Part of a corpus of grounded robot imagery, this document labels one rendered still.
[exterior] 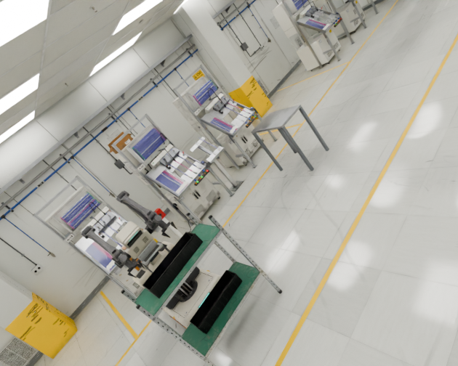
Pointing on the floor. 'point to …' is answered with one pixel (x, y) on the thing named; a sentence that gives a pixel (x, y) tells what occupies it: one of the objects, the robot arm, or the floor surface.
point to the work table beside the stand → (275, 120)
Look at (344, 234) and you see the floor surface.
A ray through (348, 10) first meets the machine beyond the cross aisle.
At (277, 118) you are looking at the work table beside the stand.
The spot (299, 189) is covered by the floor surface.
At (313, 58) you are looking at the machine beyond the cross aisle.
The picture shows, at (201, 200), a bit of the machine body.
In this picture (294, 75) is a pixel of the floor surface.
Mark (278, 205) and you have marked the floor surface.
